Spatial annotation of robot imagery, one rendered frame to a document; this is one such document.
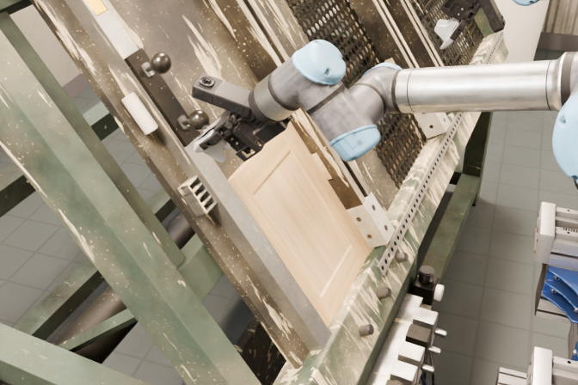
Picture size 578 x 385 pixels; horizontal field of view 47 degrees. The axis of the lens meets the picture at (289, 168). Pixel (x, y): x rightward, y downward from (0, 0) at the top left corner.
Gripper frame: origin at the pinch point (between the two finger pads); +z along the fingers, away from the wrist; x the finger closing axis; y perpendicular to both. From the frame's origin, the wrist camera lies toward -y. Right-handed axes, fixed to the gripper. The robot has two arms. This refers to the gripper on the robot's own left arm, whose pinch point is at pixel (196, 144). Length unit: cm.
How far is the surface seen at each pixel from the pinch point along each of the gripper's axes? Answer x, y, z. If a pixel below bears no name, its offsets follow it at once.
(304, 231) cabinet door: 12.3, 35.2, 12.2
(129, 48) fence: 8.0, -20.5, 0.5
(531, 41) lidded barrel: 317, 168, 60
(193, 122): -2.8, -4.2, -7.1
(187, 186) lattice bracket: -4.2, 4.4, 5.9
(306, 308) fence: -5.2, 42.1, 11.3
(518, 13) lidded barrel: 310, 144, 53
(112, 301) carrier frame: 2, 21, 72
